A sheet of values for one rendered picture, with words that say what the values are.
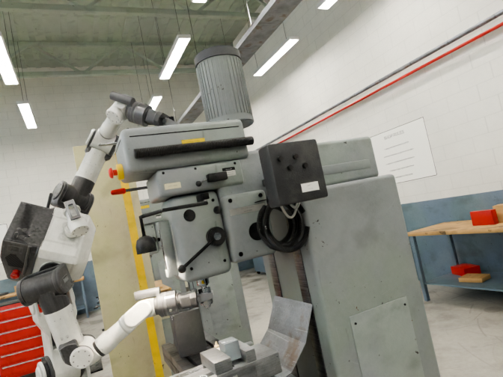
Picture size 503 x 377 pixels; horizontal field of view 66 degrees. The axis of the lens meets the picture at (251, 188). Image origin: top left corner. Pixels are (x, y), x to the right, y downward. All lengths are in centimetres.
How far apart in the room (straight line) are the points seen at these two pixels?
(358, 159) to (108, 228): 207
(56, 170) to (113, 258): 760
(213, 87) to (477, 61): 434
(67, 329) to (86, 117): 964
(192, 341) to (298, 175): 91
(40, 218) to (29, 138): 922
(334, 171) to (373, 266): 43
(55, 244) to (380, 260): 127
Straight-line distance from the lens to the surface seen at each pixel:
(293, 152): 133
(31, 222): 170
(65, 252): 163
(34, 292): 157
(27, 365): 618
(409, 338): 181
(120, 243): 322
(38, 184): 1065
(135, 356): 333
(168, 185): 141
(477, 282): 522
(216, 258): 146
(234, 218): 147
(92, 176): 185
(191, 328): 183
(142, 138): 142
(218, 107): 160
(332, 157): 175
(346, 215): 159
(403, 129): 627
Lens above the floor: 151
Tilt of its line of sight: 4 degrees up
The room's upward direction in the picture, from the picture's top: 12 degrees counter-clockwise
